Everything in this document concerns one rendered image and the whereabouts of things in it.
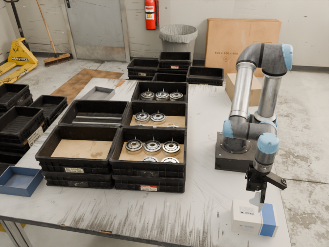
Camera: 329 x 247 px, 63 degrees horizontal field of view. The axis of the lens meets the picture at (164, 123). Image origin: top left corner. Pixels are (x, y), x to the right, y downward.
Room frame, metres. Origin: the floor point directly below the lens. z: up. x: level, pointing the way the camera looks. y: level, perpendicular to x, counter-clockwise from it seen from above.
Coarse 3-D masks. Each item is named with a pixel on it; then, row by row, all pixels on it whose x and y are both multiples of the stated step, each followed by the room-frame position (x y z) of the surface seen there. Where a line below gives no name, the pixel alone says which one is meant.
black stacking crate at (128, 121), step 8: (136, 104) 1.58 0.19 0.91; (144, 104) 1.58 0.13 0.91; (152, 104) 1.57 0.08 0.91; (160, 104) 1.57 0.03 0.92; (168, 104) 1.56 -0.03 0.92; (176, 104) 1.56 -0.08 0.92; (184, 104) 1.55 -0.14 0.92; (128, 112) 1.47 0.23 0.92; (136, 112) 1.59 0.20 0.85; (152, 112) 1.57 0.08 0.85; (160, 112) 1.57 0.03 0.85; (168, 112) 1.56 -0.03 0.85; (176, 112) 1.56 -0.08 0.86; (184, 112) 1.55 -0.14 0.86; (128, 120) 1.44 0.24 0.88
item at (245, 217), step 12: (240, 204) 0.83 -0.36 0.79; (252, 204) 0.83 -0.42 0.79; (264, 204) 0.83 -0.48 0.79; (240, 216) 0.76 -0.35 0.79; (252, 216) 0.76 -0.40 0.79; (264, 216) 0.76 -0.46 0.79; (276, 216) 0.76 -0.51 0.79; (240, 228) 0.74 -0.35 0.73; (252, 228) 0.73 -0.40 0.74; (264, 228) 0.72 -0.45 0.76; (276, 228) 0.71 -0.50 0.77
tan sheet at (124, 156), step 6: (162, 144) 1.25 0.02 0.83; (180, 144) 1.25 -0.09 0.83; (162, 150) 1.19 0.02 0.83; (180, 150) 1.19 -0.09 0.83; (120, 156) 1.15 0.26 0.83; (126, 156) 1.15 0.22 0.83; (132, 156) 1.15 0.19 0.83; (138, 156) 1.15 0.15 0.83; (144, 156) 1.14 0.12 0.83; (156, 156) 1.14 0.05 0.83; (162, 156) 1.14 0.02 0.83; (168, 156) 1.14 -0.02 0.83; (174, 156) 1.14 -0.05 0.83; (180, 156) 1.14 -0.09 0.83; (180, 162) 1.09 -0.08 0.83
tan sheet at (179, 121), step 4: (168, 116) 1.55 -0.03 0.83; (172, 116) 1.55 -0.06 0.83; (176, 116) 1.55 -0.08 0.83; (180, 116) 1.55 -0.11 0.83; (132, 120) 1.51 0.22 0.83; (168, 120) 1.50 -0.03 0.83; (172, 120) 1.50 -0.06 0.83; (176, 120) 1.50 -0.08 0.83; (180, 120) 1.50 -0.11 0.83; (184, 120) 1.50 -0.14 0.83; (132, 124) 1.46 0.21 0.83; (144, 124) 1.46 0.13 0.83; (148, 124) 1.46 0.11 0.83; (152, 124) 1.45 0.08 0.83; (156, 124) 1.45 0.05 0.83; (160, 124) 1.45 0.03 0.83; (164, 124) 1.45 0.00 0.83; (168, 124) 1.45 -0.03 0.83; (172, 124) 1.45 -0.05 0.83; (176, 124) 1.45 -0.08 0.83; (180, 124) 1.45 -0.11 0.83; (184, 124) 1.45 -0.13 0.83
